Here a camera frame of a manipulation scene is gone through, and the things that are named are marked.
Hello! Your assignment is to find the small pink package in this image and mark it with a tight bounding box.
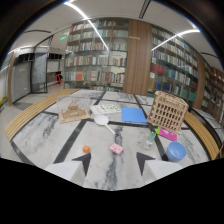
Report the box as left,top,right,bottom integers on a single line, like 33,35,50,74
109,143,124,155

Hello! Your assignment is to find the blue plastic bowl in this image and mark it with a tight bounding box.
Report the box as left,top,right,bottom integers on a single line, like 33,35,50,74
165,141,187,163

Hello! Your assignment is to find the green and white bottle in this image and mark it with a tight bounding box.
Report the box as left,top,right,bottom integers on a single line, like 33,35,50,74
144,130,157,151

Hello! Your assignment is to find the magenta flat booklet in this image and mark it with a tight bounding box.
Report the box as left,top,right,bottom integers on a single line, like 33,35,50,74
155,126,178,142

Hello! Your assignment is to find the wooden slatted bench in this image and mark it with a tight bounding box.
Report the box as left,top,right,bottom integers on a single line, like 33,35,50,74
4,88,80,142
183,110,221,161

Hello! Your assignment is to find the wooden temple model in case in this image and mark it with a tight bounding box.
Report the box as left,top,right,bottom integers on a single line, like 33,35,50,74
56,95,92,125

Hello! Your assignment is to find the blue folder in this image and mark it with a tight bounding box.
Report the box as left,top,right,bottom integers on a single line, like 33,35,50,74
120,106,148,125

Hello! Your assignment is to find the large wooden lattice building model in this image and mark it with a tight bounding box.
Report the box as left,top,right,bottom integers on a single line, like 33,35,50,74
146,90,190,133

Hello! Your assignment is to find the white magnifier paddle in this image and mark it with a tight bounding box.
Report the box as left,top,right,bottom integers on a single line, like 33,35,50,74
93,114,116,135

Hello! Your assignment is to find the white patterned box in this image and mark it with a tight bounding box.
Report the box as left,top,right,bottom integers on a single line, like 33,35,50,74
89,103,122,116

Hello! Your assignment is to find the red stool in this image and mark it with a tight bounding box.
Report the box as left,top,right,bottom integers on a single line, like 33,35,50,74
54,73,63,86

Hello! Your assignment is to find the glass fronted bookshelf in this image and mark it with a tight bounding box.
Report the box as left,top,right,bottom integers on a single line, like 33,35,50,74
63,17,130,93

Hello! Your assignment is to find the tall bookshelf wall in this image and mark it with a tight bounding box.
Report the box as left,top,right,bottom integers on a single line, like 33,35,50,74
146,24,200,103

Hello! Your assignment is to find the wooden wall panel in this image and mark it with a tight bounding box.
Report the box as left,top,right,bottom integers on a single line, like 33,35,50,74
122,18,153,97

